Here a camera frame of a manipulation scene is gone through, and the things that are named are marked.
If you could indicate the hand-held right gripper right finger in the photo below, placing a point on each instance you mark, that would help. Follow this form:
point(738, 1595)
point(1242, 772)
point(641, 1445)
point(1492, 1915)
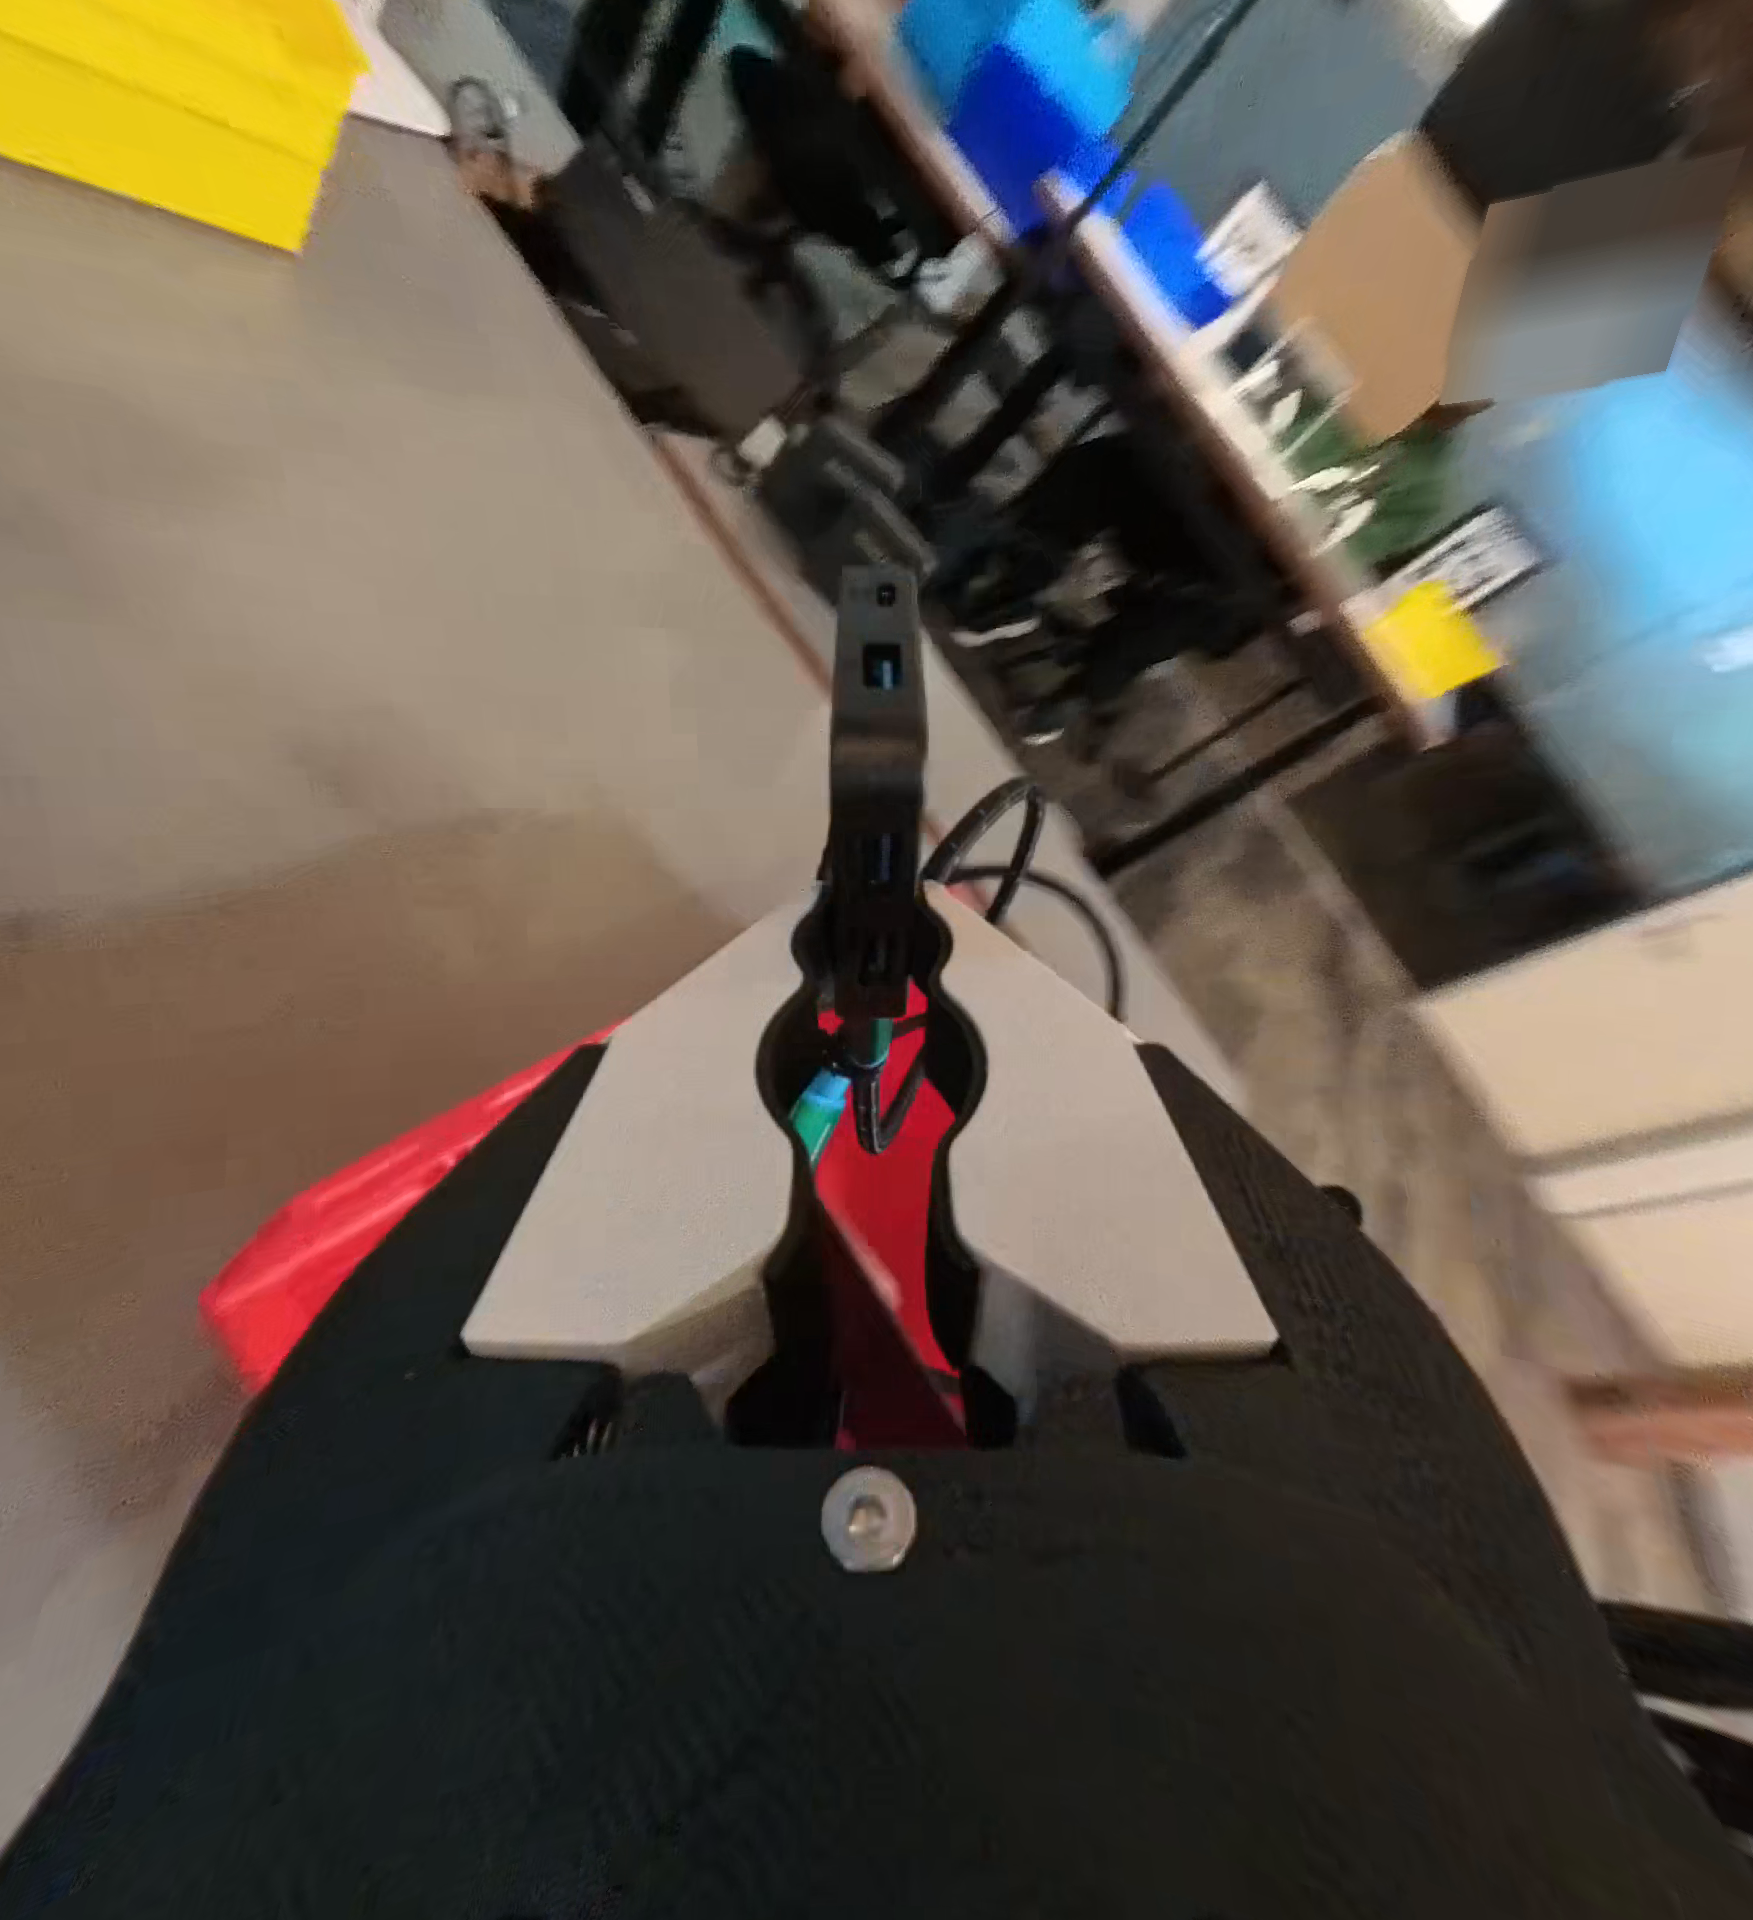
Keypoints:
point(1101, 1201)

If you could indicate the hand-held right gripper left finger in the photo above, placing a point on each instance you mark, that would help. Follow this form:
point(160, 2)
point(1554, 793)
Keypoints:
point(635, 1201)

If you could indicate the red plastic bin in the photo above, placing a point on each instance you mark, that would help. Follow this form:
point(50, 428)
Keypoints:
point(352, 1215)

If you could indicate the grey port hub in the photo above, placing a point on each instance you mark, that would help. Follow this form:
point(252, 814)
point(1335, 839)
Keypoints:
point(876, 750)

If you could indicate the yellow plastic bin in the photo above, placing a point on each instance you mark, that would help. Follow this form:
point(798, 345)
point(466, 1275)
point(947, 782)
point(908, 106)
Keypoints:
point(112, 89)

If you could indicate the printed marker tag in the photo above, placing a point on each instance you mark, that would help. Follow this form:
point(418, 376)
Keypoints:
point(1484, 559)
point(1251, 240)

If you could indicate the stack of blue bins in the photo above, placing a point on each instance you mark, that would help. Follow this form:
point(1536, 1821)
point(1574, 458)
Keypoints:
point(1026, 106)

